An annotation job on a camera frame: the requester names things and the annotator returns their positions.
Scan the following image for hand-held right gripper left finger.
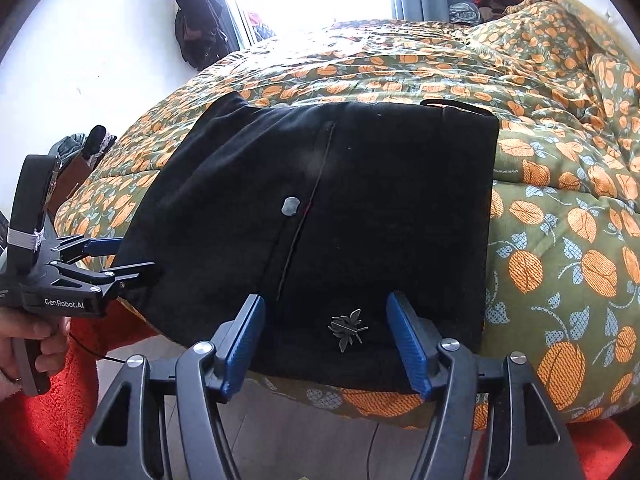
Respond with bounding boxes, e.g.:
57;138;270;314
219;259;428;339
67;294;267;480

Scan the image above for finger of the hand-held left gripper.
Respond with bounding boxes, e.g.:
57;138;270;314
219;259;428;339
47;259;157;295
50;234;126;263

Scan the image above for black hanging jacket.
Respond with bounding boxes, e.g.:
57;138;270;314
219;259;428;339
171;0;236;72

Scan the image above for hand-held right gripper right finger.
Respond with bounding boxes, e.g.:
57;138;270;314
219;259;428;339
385;290;586;480

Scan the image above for thin black cable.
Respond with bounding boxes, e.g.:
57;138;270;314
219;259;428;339
365;424;380;480
67;332;128;365

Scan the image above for black pants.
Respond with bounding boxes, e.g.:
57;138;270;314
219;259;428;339
114;91;500;393

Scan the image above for green quilt with orange print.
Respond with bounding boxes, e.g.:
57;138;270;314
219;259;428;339
54;0;640;431

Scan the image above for orange fleece garment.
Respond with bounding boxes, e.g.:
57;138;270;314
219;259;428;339
0;300;633;480

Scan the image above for person's left hand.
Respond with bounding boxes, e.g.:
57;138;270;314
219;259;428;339
0;305;72;385

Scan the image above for pile of clothes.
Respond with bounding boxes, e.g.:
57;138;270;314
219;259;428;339
448;0;527;25

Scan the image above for blue grey clothes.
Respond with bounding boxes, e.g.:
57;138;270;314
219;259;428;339
50;133;86;161

